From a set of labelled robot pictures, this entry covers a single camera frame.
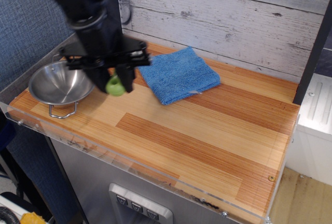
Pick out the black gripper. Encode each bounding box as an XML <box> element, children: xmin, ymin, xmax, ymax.
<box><xmin>59</xmin><ymin>15</ymin><xmax>150</xmax><ymax>93</ymax></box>

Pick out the green handled grey spatula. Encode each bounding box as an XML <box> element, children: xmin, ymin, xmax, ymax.
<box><xmin>105</xmin><ymin>73</ymin><xmax>126</xmax><ymax>96</ymax></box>

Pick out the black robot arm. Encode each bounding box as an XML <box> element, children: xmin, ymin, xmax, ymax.
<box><xmin>54</xmin><ymin>0</ymin><xmax>150</xmax><ymax>93</ymax></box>

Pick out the blue folded cloth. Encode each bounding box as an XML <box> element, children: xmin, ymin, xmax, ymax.
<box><xmin>139</xmin><ymin>47</ymin><xmax>220</xmax><ymax>105</ymax></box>

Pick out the steel cabinet front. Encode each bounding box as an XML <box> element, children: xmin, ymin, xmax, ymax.
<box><xmin>51</xmin><ymin>139</ymin><xmax>234</xmax><ymax>223</ymax></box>

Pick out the silver button control panel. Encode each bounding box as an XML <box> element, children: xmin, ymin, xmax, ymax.
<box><xmin>108</xmin><ymin>183</ymin><xmax>173</xmax><ymax>224</ymax></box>

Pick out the yellow object at corner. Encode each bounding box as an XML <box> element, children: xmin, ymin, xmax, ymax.
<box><xmin>20</xmin><ymin>212</ymin><xmax>46</xmax><ymax>224</ymax></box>

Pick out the white side cabinet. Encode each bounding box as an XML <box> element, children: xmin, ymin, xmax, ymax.
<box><xmin>285</xmin><ymin>74</ymin><xmax>331</xmax><ymax>185</ymax></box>

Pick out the clear acrylic table guard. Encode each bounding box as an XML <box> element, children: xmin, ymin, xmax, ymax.
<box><xmin>1</xmin><ymin>92</ymin><xmax>299</xmax><ymax>223</ymax></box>

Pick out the steel bowl with handles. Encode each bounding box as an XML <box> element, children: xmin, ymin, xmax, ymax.
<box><xmin>28</xmin><ymin>54</ymin><xmax>95</xmax><ymax>119</ymax></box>

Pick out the black corrugated hose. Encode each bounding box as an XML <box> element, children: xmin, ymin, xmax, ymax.
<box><xmin>0</xmin><ymin>206</ymin><xmax>18</xmax><ymax>224</ymax></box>

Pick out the dark right vertical post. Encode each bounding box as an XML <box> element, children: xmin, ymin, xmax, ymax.
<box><xmin>293</xmin><ymin>0</ymin><xmax>331</xmax><ymax>105</ymax></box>

